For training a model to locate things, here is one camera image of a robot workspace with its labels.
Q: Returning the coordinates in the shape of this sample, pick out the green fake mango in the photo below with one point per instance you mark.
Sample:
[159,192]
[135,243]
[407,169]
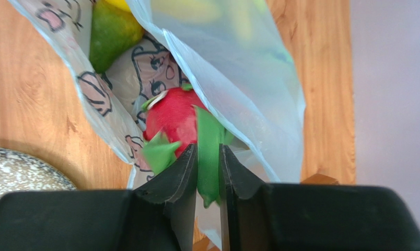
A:
[114,30]

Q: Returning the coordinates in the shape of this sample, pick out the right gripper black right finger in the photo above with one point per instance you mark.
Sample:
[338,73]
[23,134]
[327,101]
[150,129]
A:
[241,215]

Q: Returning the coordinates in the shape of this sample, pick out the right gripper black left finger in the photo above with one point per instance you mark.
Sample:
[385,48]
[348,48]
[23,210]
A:
[164,207]

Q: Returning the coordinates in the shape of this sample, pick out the speckled round plate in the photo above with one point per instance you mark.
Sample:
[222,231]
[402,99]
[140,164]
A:
[22,172]

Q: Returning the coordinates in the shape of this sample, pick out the wooden compartment tray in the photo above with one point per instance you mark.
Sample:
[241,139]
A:
[320,179]

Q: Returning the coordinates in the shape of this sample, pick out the light blue plastic bag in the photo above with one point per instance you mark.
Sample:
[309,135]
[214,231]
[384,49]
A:
[230,51]

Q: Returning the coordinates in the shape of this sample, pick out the red fake dragon fruit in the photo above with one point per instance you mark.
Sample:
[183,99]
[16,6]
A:
[175,119]

